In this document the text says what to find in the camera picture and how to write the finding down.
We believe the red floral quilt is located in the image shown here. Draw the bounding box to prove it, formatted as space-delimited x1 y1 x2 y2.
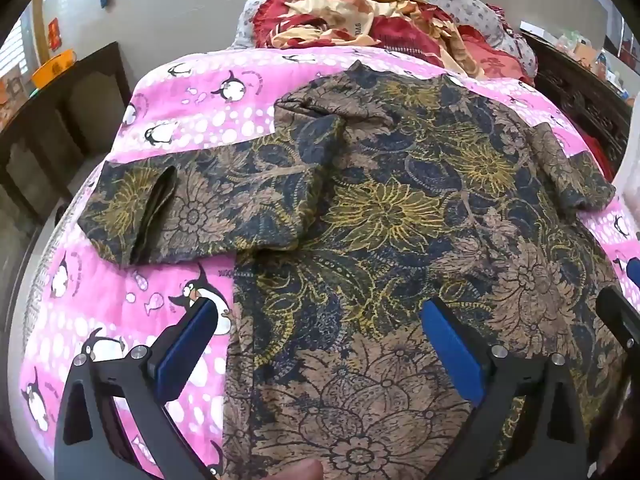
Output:
250 0 526 81

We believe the person's left hand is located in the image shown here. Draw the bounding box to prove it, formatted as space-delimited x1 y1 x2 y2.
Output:
287 459 326 480

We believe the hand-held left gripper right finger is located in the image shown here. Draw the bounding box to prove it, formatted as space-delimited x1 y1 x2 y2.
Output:
420 296 593 480

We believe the grey patterned pillow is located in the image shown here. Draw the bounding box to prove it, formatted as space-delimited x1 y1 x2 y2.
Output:
235 0 538 86

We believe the pile of assorted packets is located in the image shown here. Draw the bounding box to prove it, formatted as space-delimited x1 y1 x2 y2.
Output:
520 19 640 98

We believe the dark carved wooden headboard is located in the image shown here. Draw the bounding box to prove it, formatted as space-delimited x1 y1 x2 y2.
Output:
520 25 633 181

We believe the white padded furniture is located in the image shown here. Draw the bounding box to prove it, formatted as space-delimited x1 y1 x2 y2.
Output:
612 157 640 241

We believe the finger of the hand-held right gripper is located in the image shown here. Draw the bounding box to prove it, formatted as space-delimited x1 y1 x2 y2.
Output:
596 285 640 358

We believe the dark wooden cabinet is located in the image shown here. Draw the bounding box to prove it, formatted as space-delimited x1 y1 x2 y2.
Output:
0 42 133 221

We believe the brown floral patterned garment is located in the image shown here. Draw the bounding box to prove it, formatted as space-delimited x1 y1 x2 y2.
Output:
77 60 626 480

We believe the orange plastic basket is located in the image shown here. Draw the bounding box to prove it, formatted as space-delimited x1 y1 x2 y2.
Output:
31 49 77 88

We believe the red cloth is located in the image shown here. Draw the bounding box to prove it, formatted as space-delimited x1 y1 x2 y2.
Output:
575 115 616 181

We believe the frosted glass window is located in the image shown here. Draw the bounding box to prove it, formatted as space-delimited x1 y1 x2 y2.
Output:
0 12 27 78

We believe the pink penguin print blanket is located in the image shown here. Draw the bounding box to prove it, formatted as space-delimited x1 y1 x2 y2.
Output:
20 47 640 480

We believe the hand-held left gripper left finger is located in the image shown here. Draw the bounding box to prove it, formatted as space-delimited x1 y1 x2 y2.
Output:
54 296 221 480

